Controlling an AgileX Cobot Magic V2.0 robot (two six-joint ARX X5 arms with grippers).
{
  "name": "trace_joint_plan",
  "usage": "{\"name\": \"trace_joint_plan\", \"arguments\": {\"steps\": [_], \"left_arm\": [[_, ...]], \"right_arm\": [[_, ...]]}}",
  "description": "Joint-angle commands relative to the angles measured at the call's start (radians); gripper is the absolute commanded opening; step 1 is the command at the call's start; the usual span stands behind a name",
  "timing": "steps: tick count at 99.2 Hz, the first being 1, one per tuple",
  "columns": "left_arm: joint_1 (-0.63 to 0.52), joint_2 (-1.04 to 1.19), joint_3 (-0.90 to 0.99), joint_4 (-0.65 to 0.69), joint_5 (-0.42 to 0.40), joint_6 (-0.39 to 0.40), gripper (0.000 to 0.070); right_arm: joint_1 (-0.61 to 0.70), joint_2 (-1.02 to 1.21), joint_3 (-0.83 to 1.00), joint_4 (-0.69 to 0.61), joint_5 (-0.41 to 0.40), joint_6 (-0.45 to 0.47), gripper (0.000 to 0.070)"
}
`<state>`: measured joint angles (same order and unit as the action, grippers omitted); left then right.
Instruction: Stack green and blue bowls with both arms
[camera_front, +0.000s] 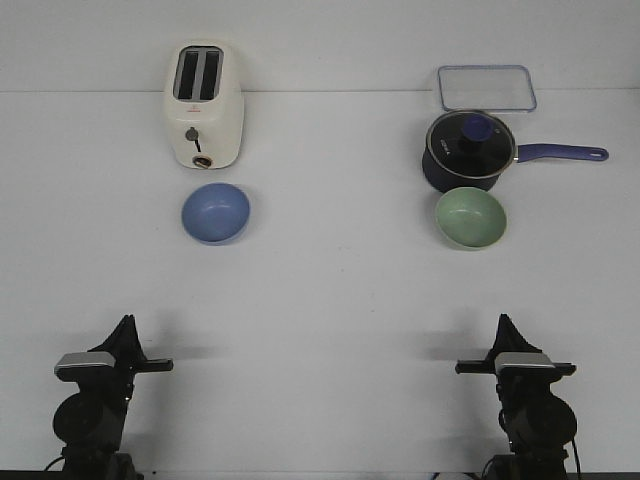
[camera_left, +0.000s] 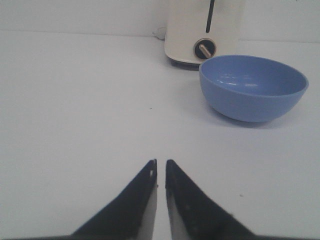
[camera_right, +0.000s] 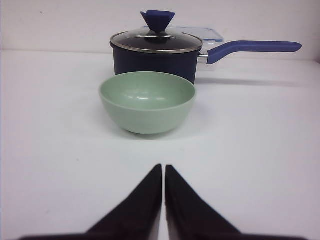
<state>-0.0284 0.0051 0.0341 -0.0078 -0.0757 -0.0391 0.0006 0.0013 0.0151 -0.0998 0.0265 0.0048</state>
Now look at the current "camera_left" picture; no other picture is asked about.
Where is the blue bowl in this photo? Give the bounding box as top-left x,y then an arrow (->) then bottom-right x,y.
199,55 -> 309,123

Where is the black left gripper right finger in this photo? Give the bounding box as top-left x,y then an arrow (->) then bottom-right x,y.
165,159 -> 256,238

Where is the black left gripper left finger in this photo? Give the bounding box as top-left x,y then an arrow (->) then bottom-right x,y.
70,158 -> 158,237

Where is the white two-slot toaster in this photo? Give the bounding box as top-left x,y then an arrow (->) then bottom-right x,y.
164,0 -> 246,71

